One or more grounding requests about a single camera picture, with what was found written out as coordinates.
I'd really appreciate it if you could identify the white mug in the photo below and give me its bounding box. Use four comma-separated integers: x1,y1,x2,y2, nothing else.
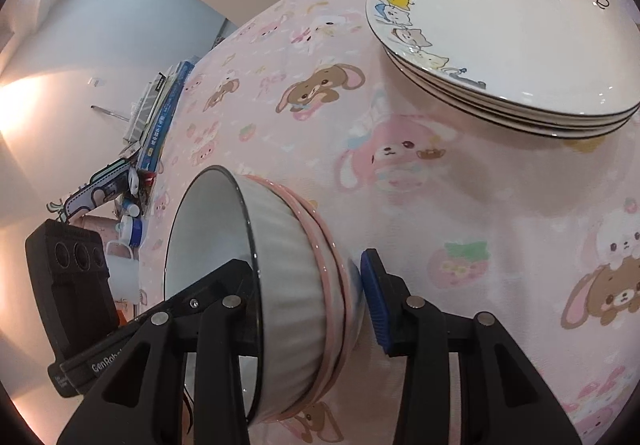
104,241,142,304

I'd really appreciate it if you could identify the pink container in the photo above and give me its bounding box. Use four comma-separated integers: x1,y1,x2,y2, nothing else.
75,218,123,246

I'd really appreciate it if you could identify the cartoon film strip cutout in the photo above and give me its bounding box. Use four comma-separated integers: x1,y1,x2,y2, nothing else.
47,160,133,222

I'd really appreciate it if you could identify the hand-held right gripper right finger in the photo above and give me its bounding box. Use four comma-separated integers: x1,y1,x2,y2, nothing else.
360,247,583,445

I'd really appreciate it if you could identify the pink carrot print bowl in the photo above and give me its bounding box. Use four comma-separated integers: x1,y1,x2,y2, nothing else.
245,175,333,421
272,182,367,418

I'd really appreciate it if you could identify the metal wall bar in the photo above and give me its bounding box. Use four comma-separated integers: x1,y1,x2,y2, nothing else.
91,106,132,120

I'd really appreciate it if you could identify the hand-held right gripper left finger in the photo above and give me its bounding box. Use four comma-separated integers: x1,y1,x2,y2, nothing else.
56,269,263,445

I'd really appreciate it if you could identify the white ribbed bowl black rim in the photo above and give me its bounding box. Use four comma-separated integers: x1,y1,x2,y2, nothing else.
162,165,326,428

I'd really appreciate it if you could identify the pink cartoon animal tablecloth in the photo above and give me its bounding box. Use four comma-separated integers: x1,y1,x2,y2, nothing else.
135,0,640,445

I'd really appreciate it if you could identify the white blue small bottle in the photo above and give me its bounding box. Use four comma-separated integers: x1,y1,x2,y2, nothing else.
120,214,146,248

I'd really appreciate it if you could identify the white cat print plate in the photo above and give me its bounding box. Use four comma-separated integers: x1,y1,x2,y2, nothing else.
365,0,640,118
387,50,633,138
382,42,640,128

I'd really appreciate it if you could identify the dark book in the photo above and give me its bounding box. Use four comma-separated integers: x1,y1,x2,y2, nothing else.
145,70,173,126

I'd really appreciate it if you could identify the white striped book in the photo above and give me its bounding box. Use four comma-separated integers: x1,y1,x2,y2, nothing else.
122,95,151,151

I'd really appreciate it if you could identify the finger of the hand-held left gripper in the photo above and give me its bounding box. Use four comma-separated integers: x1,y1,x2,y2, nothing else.
165,259,253,319

